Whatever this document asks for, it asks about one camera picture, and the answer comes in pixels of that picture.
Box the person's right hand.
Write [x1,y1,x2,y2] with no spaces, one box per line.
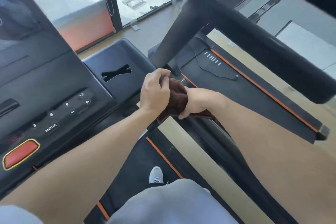
[178,86,228,120]

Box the person's left hand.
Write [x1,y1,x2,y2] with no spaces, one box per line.
[139,68,171,117]

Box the brown microfibre cloth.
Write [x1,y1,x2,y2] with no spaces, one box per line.
[157,77,218,125]

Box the black treadmill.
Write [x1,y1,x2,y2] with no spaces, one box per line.
[147,0,336,144]
[0,0,297,224]

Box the person's left forearm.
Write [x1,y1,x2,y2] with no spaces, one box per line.
[0,107,158,224]

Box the person's right forearm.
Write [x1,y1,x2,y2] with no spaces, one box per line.
[215,95,336,224]

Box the person's left grey shoe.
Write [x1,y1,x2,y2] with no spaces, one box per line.
[149,166,165,184]

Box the person's grey shirt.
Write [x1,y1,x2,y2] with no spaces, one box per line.
[0,178,239,224]

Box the grey square drain cover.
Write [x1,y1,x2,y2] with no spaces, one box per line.
[122,0,147,11]

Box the orange patterned parapet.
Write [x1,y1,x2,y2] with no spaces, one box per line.
[51,0,116,53]

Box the black cord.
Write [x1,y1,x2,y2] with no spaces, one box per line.
[188,43,239,81]

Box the black window frame post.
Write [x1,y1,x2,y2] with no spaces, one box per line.
[97,0,123,33]

